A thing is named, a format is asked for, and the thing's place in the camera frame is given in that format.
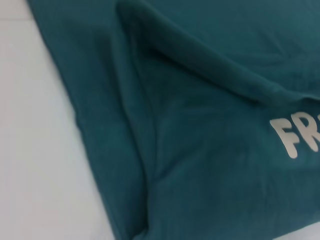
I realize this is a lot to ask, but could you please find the teal blue t-shirt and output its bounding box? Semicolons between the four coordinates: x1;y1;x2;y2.
26;0;320;240

